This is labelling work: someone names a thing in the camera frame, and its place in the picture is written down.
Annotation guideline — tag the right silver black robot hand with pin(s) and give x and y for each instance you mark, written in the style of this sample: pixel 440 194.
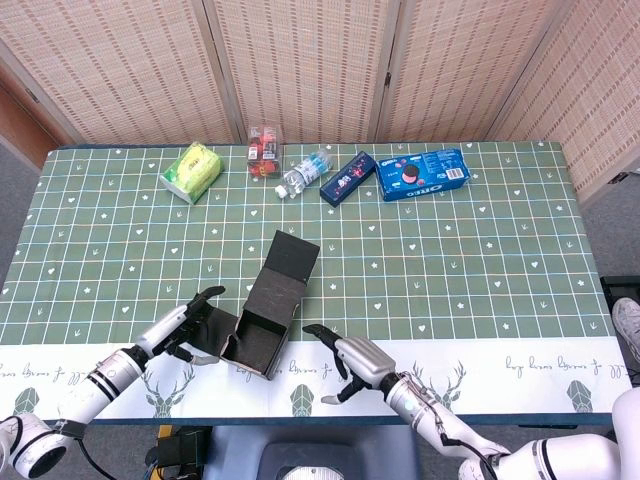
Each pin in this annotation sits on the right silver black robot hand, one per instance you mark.
pixel 367 362

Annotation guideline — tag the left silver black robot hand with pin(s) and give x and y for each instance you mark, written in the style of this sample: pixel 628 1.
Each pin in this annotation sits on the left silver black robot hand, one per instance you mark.
pixel 165 330

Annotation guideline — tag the black paper box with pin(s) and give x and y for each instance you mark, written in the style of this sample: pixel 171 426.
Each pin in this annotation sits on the black paper box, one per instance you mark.
pixel 272 305

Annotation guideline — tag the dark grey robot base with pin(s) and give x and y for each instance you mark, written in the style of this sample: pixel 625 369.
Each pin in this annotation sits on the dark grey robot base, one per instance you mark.
pixel 315 450

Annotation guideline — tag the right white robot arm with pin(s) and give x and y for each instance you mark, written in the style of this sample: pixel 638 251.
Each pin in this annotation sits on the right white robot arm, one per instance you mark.
pixel 450 435

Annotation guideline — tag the dark blue slim box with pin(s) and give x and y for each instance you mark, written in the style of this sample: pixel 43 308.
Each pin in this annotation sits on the dark blue slim box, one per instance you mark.
pixel 347 179

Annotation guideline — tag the blue Oreo cookie package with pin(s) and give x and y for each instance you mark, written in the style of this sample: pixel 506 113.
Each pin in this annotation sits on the blue Oreo cookie package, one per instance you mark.
pixel 422 174

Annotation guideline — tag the red snack package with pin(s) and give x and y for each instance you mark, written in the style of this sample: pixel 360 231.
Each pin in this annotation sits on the red snack package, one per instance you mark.
pixel 265 155

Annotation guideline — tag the black plastic tray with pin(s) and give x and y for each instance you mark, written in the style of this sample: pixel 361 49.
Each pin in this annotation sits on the black plastic tray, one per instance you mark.
pixel 617 286

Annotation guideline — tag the black device under table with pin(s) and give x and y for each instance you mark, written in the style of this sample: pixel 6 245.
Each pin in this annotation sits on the black device under table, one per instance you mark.
pixel 180 450

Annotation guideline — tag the green tissue pack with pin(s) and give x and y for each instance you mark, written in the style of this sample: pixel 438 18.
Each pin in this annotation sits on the green tissue pack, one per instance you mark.
pixel 192 170

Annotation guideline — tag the green grid tablecloth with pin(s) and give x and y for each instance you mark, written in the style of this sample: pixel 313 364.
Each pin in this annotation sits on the green grid tablecloth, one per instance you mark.
pixel 500 240

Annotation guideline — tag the clear plastic water bottle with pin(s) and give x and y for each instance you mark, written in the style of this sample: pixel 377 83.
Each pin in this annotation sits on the clear plastic water bottle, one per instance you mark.
pixel 302 175

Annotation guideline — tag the brown wooden door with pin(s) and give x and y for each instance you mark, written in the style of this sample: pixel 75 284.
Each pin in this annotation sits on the brown wooden door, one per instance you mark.
pixel 22 125

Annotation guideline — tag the white sneaker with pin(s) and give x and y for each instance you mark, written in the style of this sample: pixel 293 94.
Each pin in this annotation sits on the white sneaker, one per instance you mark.
pixel 629 325

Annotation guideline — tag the bamboo folding screen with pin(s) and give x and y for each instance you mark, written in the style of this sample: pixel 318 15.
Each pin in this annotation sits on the bamboo folding screen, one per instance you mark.
pixel 300 60

